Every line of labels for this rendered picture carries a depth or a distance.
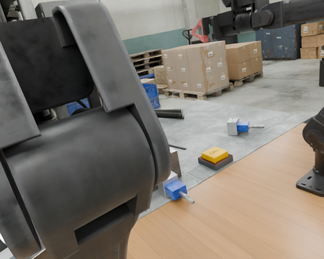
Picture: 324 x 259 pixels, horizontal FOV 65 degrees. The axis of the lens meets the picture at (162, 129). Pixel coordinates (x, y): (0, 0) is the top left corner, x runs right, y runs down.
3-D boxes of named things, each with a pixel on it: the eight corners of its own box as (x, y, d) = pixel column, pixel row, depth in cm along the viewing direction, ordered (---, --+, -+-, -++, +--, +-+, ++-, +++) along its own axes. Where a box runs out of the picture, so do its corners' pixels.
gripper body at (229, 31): (208, 17, 73) (228, 12, 67) (231, 13, 78) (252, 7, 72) (211, 40, 75) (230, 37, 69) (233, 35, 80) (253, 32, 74)
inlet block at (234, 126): (265, 130, 97) (264, 117, 95) (263, 135, 93) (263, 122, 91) (231, 130, 104) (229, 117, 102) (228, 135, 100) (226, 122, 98)
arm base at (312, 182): (293, 159, 61) (325, 168, 55) (333, 130, 71) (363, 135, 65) (294, 187, 63) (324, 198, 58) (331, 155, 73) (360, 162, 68)
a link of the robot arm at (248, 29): (230, 8, 69) (252, 2, 63) (243, 6, 71) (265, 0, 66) (232, 35, 71) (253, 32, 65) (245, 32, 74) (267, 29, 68)
